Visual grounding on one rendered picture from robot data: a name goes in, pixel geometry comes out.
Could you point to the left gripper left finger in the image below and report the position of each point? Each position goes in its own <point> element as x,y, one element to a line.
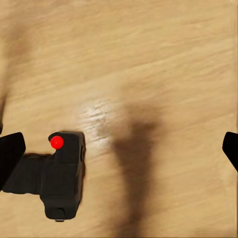
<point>12,147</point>

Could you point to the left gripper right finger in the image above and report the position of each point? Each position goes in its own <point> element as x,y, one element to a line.
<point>230,148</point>

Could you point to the digital camera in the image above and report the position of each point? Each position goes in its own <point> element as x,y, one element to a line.
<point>56,179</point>

